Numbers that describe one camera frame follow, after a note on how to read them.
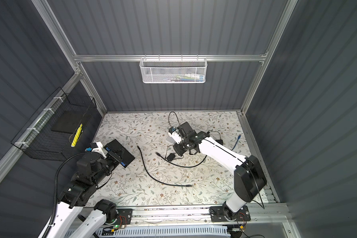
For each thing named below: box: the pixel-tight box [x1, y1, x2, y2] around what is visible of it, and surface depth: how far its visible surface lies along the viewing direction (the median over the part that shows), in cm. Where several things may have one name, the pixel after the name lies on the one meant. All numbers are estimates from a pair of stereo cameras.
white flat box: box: [164, 134, 176, 145], surface depth 102 cm
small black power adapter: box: [166, 152, 176, 162], surface depth 95 cm
